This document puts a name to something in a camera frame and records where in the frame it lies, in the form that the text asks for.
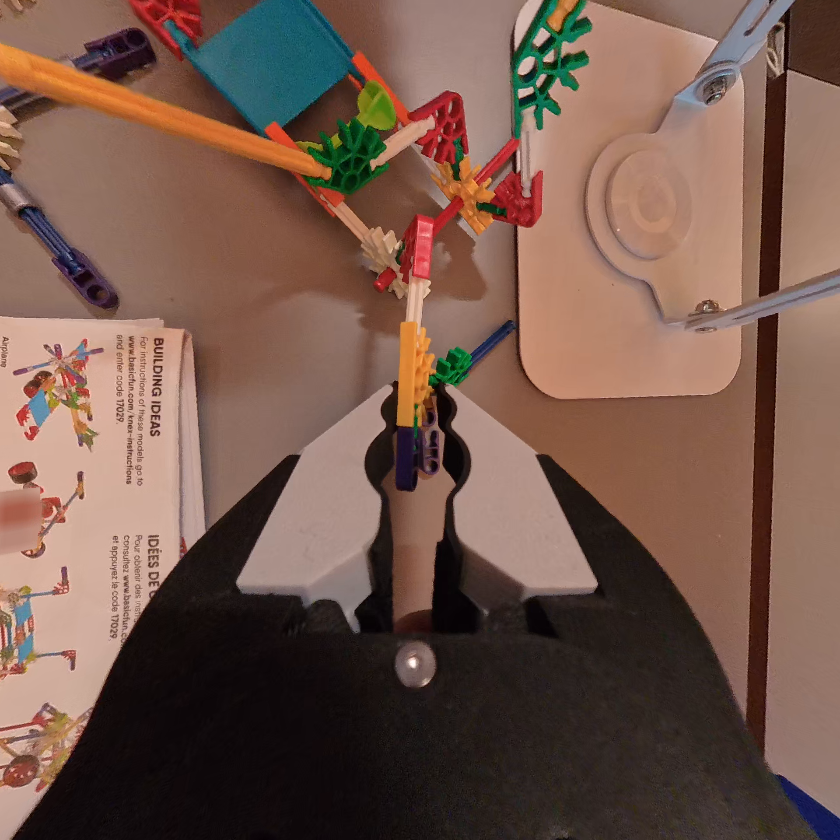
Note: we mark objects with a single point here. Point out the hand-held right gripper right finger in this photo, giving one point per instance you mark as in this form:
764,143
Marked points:
525,525

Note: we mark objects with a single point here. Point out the colourful toy construction model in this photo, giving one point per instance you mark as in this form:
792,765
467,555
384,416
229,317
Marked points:
275,59

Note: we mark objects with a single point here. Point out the small purple toy connector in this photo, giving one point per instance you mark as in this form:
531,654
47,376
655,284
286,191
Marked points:
431,446

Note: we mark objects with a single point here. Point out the blue rod cross toy assembly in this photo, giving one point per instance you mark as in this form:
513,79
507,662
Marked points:
85,282

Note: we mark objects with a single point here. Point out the illustrated instruction booklet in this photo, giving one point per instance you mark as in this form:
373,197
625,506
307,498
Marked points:
98,590

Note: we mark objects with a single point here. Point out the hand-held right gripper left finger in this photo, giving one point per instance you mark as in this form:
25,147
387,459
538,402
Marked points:
315,525

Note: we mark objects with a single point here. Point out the white metal stand base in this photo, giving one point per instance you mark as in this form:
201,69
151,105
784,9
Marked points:
577,328

